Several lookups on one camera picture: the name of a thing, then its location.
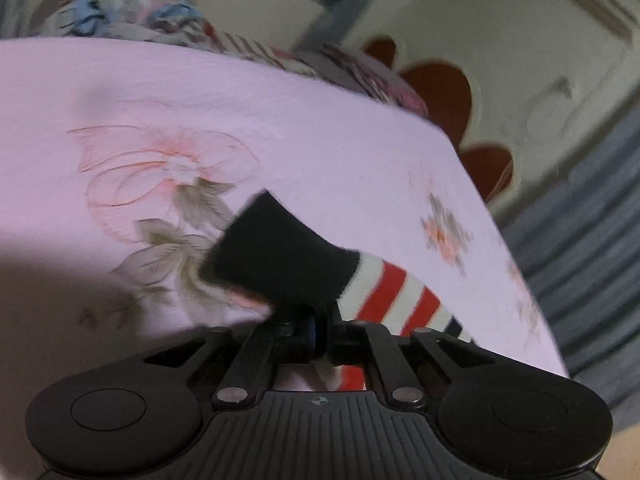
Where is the pink floral bed sheet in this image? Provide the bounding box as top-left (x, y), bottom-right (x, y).
top-left (0, 37), bottom-right (571, 433)

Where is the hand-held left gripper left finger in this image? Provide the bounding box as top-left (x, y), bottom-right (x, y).
top-left (144, 317), bottom-right (316, 407)

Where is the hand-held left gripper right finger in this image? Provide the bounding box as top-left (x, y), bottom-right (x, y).
top-left (319, 322), bottom-right (502, 407)

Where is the grey curtain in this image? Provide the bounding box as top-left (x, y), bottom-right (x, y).
top-left (497, 110), bottom-right (640, 403)

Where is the red white black striped sock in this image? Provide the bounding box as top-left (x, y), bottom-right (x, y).
top-left (197, 190), bottom-right (478, 392)

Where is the floral printed cloth pile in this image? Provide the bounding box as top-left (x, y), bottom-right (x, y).
top-left (29, 0), bottom-right (213, 52)

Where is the brown striped cloth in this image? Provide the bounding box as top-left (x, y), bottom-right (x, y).
top-left (210, 30), bottom-right (306, 73)

